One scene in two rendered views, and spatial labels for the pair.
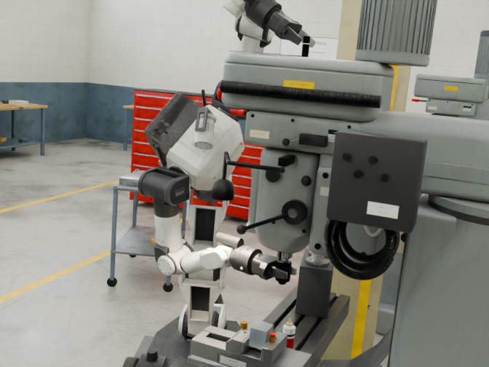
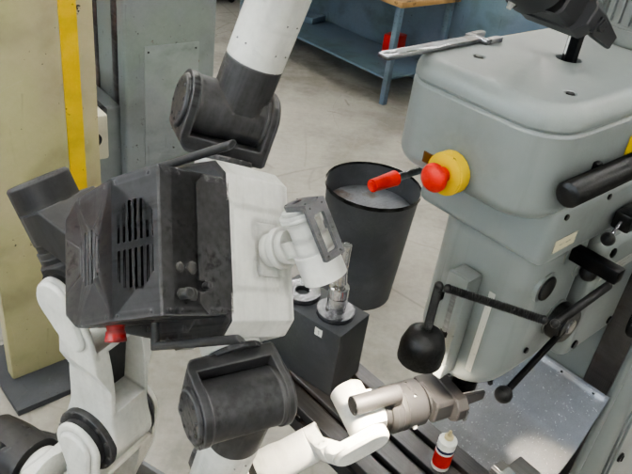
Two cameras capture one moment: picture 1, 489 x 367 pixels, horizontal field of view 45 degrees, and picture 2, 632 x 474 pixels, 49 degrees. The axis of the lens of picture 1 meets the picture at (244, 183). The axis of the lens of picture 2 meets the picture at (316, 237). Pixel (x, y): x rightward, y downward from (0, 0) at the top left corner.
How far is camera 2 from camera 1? 1.93 m
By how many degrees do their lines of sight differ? 64
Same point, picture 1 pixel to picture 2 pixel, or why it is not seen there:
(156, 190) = (261, 422)
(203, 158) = (285, 292)
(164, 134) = (203, 293)
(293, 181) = (563, 280)
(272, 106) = not seen: hidden behind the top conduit
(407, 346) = not seen: outside the picture
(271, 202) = (529, 327)
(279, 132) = (588, 223)
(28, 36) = not seen: outside the picture
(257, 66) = (608, 126)
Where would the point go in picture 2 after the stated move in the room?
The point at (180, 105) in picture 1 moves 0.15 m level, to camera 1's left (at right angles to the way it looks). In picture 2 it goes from (185, 199) to (107, 249)
